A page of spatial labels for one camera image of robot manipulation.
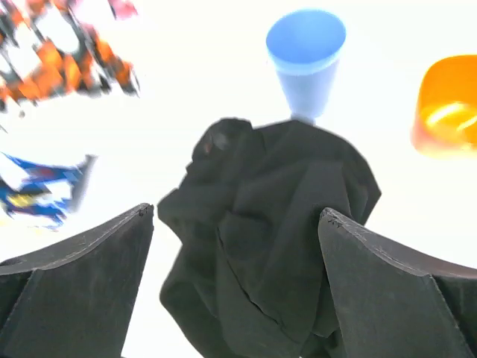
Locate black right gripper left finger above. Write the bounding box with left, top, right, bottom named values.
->
left=1, top=204, right=154, bottom=358

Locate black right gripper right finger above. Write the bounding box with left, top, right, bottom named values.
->
left=318, top=208, right=476, bottom=358

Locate blue white patterned cloth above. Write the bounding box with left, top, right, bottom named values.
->
left=1, top=153, right=96, bottom=231

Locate black orange patterned cloth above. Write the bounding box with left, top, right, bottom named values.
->
left=1, top=1, right=139, bottom=112

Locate orange plastic cup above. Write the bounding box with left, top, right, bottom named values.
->
left=411, top=54, right=476, bottom=159

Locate blue plastic cup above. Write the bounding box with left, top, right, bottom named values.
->
left=265, top=8, right=347, bottom=124

